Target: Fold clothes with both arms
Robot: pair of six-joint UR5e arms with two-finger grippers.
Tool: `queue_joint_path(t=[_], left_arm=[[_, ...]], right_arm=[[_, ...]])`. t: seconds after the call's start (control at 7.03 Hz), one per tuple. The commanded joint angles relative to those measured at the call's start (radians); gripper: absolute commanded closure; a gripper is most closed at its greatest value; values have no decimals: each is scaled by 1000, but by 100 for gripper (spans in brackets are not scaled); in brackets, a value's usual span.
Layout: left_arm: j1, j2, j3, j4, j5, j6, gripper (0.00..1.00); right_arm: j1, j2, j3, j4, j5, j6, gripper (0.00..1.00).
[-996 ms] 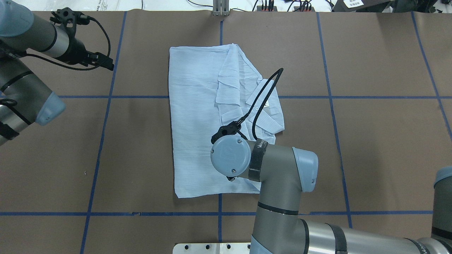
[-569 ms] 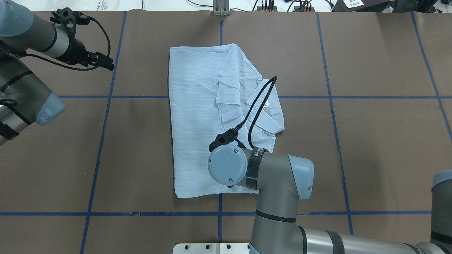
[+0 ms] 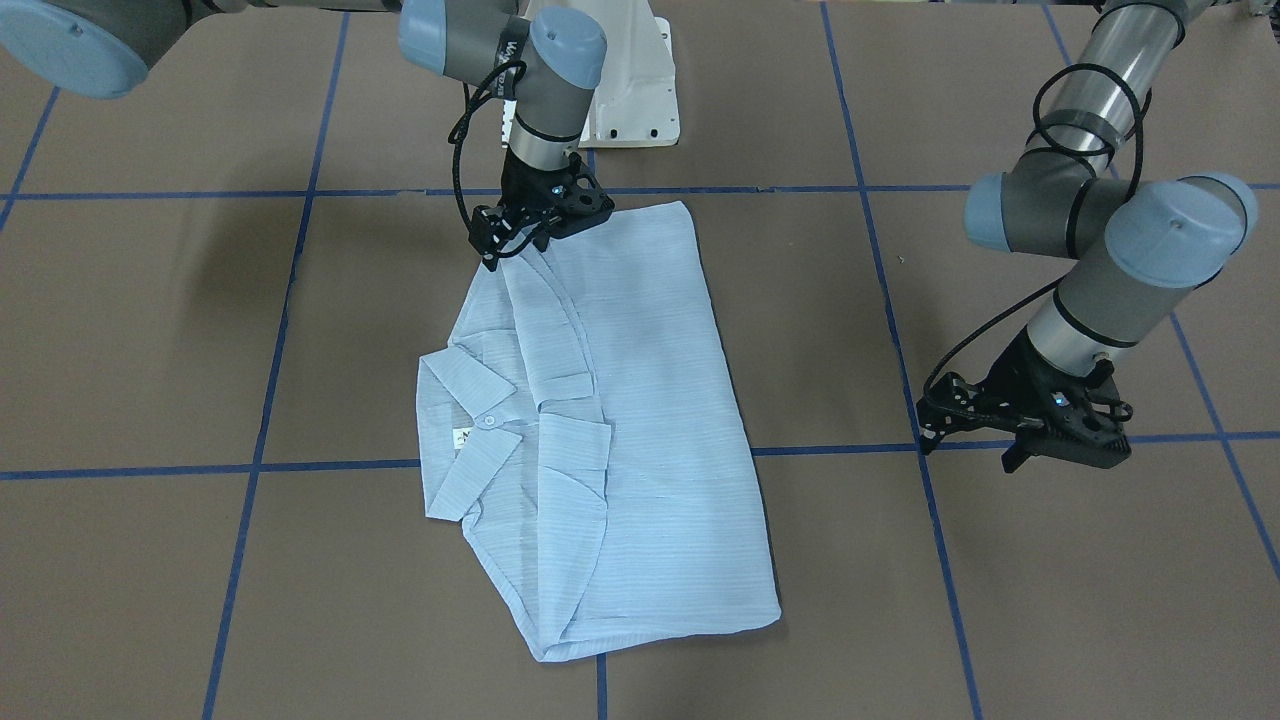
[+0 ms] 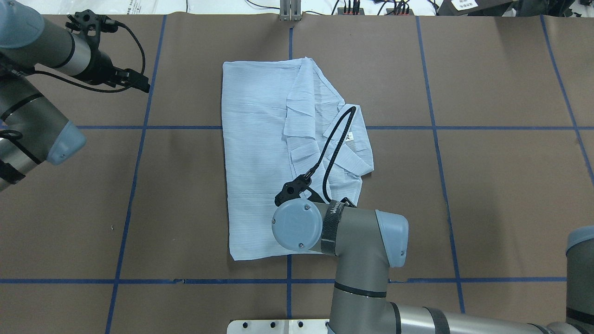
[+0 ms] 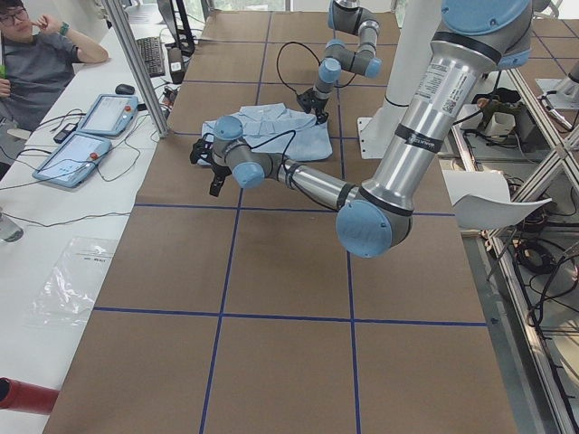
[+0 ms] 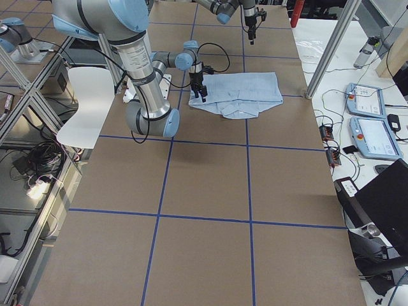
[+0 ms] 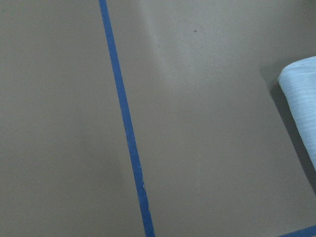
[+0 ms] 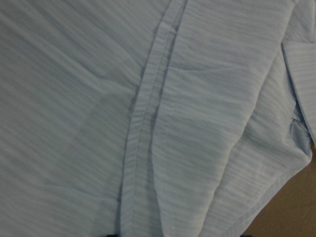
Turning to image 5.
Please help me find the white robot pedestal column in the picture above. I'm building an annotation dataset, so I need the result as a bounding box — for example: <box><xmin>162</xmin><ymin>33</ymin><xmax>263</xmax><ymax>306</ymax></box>
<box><xmin>357</xmin><ymin>0</ymin><xmax>441</xmax><ymax>159</ymax></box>

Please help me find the lower blue teach pendant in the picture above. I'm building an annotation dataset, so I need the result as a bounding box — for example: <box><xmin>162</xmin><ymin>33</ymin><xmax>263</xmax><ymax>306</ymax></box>
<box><xmin>33</xmin><ymin>132</ymin><xmax>112</xmax><ymax>188</ymax></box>

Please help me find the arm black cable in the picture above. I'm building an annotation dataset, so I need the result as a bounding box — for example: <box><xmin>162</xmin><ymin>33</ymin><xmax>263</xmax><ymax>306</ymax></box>
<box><xmin>275</xmin><ymin>41</ymin><xmax>358</xmax><ymax>96</ymax></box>
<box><xmin>243</xmin><ymin>129</ymin><xmax>299</xmax><ymax>182</ymax></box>

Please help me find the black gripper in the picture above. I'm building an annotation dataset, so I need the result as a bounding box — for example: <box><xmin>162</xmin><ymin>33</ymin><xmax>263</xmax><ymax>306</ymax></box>
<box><xmin>209</xmin><ymin>164</ymin><xmax>231</xmax><ymax>196</ymax></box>
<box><xmin>311</xmin><ymin>90</ymin><xmax>329</xmax><ymax>125</ymax></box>

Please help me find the light blue button-up shirt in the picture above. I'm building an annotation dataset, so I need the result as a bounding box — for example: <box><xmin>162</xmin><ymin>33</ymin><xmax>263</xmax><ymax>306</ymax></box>
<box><xmin>200</xmin><ymin>102</ymin><xmax>332</xmax><ymax>163</ymax></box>

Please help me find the white curved paper sheet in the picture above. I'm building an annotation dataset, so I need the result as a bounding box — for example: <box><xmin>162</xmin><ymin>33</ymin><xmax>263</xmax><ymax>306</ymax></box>
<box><xmin>442</xmin><ymin>170</ymin><xmax>552</xmax><ymax>230</ymax></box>

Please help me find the blue teach pendant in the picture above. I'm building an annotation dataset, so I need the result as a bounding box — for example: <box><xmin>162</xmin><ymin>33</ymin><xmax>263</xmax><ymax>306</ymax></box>
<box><xmin>33</xmin><ymin>132</ymin><xmax>112</xmax><ymax>188</ymax></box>
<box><xmin>77</xmin><ymin>94</ymin><xmax>138</xmax><ymax>137</ymax></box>

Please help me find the aluminium frame post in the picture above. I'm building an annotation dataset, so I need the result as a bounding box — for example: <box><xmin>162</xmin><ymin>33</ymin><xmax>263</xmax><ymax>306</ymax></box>
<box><xmin>101</xmin><ymin>0</ymin><xmax>169</xmax><ymax>138</ymax></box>

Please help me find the black keyboard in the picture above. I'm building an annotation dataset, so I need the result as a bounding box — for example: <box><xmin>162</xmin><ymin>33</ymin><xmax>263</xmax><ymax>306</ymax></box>
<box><xmin>136</xmin><ymin>36</ymin><xmax>166</xmax><ymax>78</ymax></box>

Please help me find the upper blue teach pendant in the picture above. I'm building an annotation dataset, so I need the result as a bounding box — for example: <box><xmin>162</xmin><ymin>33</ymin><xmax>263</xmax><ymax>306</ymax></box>
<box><xmin>77</xmin><ymin>94</ymin><xmax>138</xmax><ymax>137</ymax></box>

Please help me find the clear plastic bag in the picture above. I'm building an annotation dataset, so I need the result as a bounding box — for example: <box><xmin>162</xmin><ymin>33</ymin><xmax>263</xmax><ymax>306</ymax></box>
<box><xmin>25</xmin><ymin>237</ymin><xmax>119</xmax><ymax>329</ymax></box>

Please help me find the black computer mouse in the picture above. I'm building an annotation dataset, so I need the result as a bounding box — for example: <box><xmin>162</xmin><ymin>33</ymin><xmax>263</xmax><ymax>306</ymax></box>
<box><xmin>115</xmin><ymin>83</ymin><xmax>136</xmax><ymax>96</ymax></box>

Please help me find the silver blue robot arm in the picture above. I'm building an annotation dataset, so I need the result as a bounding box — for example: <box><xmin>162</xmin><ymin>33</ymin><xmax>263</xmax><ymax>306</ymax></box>
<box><xmin>208</xmin><ymin>1</ymin><xmax>533</xmax><ymax>258</ymax></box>
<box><xmin>297</xmin><ymin>1</ymin><xmax>382</xmax><ymax>125</ymax></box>

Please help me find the seated person in grey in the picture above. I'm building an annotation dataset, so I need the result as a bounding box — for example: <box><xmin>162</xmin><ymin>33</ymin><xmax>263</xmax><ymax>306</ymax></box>
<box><xmin>1</xmin><ymin>1</ymin><xmax>109</xmax><ymax>131</ymax></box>

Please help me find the red cylinder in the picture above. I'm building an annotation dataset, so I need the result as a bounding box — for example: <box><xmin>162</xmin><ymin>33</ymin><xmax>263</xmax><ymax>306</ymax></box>
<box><xmin>1</xmin><ymin>377</ymin><xmax>60</xmax><ymax>415</ymax></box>

